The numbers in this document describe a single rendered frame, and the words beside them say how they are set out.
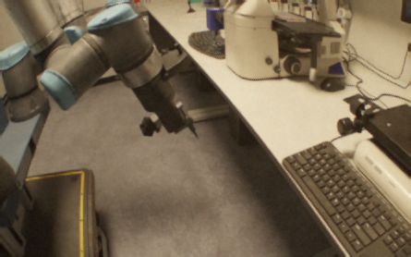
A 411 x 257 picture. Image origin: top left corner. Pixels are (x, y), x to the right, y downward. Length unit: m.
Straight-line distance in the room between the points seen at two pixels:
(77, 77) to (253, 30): 0.59
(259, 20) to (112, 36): 0.53
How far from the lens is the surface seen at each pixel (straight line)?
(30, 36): 0.61
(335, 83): 0.99
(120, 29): 0.50
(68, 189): 1.32
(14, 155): 0.90
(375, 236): 0.50
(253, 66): 0.95
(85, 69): 0.49
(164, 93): 0.60
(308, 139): 0.71
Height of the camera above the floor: 1.13
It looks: 32 degrees down
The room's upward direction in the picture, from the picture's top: 3 degrees counter-clockwise
